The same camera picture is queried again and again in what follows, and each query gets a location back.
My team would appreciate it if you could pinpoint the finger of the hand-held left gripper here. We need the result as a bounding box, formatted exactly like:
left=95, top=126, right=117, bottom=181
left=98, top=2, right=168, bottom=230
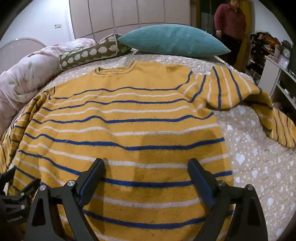
left=14, top=179, right=40, bottom=202
left=0, top=167, right=16, bottom=196

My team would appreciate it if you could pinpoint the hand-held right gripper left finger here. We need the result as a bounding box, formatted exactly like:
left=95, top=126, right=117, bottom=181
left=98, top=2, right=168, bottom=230
left=24, top=158, right=106, bottom=241

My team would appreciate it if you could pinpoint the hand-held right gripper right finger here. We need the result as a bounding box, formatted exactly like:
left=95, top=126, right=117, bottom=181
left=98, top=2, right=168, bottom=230
left=187, top=159, right=269, bottom=241

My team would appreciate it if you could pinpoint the yellow striped sweater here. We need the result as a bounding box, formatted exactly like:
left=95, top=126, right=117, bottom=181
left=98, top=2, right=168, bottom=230
left=0, top=61, right=296, bottom=241

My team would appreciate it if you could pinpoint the beige dotted bedspread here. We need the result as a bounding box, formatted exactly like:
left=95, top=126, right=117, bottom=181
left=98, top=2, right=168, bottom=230
left=0, top=50, right=296, bottom=241

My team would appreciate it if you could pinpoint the pink floral duvet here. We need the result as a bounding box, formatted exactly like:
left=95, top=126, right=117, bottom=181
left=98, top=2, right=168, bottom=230
left=0, top=38, right=96, bottom=137

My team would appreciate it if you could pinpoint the white shelf unit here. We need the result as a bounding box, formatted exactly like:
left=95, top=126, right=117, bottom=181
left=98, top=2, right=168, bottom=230
left=258, top=55, right=296, bottom=117

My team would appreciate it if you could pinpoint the polka dot bolster pillow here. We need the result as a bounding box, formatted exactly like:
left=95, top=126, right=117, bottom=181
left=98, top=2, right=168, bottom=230
left=58, top=34, right=135, bottom=71

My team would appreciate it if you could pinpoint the teal ribbed pillow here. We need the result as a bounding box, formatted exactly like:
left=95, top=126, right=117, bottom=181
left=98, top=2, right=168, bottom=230
left=117, top=24, right=232, bottom=58

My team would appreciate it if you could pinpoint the dark cluttered rack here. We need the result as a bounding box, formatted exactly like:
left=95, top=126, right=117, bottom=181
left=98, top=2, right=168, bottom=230
left=245, top=31, right=286, bottom=78

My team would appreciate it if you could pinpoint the white wardrobe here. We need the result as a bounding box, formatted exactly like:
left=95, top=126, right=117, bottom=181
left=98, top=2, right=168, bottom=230
left=69, top=0, right=193, bottom=41

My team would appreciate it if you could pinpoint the yellow wooden door frame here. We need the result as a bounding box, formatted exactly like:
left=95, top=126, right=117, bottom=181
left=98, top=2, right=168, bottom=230
left=240, top=0, right=251, bottom=70

